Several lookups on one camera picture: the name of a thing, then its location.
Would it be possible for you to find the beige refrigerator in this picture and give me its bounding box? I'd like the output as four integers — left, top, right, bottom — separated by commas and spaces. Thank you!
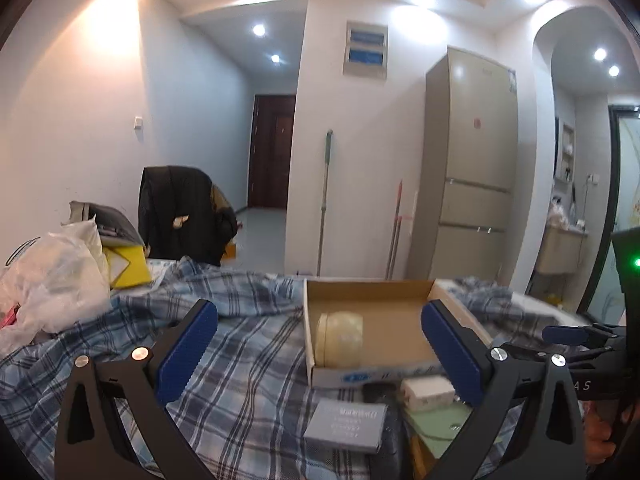
406, 45, 519, 283

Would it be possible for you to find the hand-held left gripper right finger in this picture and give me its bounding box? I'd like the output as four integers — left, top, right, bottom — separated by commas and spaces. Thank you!
420, 299, 588, 480

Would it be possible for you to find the light blue plaid shirt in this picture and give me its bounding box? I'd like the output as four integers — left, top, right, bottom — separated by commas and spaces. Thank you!
452, 276, 551, 333

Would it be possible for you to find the dark blue plaid cloth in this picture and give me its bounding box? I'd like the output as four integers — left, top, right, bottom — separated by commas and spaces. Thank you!
0, 257, 506, 480

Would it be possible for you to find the green handled mop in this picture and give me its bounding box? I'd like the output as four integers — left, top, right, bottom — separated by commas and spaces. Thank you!
315, 129, 334, 277

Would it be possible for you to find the white wall shelf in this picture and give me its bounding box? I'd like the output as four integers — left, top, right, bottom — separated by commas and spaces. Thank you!
555, 120, 576, 181

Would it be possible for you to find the wall electrical panel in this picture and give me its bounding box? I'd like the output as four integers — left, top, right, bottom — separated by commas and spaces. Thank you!
343, 20, 389, 81

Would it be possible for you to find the chair with black jacket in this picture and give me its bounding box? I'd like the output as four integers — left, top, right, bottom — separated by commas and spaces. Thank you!
138, 165, 238, 267

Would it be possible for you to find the white plastic bag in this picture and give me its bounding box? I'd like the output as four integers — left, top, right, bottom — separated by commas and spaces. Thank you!
0, 220, 112, 356

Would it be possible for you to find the grey pouch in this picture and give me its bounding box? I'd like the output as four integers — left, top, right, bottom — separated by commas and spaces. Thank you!
62, 201, 143, 248

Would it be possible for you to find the tan bag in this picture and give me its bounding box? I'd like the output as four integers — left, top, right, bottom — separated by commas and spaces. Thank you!
211, 184, 233, 213

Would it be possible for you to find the grey small packet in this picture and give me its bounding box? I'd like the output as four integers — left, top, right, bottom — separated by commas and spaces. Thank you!
303, 399, 390, 455

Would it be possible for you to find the white small box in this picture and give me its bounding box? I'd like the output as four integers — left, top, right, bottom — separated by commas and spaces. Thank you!
400, 376, 457, 411

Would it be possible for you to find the yellow box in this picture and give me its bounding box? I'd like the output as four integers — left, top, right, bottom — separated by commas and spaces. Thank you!
102, 245, 152, 290

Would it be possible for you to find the pale green packet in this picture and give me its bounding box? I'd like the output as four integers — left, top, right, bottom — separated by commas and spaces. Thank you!
402, 402, 476, 461

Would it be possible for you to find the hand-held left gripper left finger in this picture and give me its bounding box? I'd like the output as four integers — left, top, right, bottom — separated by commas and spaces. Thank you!
54, 299, 221, 480

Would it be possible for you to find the beige sink cabinet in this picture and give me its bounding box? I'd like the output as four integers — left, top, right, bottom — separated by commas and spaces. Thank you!
537, 222, 591, 276

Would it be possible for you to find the pink broom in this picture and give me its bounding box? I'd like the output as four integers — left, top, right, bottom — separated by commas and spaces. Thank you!
391, 178, 405, 281

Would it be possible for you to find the cream tape roll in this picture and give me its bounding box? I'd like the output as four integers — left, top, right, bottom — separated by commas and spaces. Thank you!
315, 311, 365, 367

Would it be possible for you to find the plastic bag on counter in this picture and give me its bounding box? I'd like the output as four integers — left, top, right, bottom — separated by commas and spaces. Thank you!
547, 195, 571, 228

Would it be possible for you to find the black framed glass door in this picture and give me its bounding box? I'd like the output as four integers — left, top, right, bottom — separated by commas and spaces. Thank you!
587, 105, 640, 321

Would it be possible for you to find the dark wooden door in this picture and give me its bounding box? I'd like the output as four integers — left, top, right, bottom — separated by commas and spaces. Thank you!
248, 94, 297, 209

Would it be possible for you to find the cardboard box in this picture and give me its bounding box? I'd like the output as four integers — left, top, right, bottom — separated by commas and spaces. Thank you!
302, 278, 496, 390

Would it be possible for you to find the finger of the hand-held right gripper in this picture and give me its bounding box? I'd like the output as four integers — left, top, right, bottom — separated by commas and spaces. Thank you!
565, 345, 626, 367
541, 324, 623, 348

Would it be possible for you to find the person's right hand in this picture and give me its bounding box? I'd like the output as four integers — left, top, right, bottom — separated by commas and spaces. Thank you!
581, 406, 635, 467

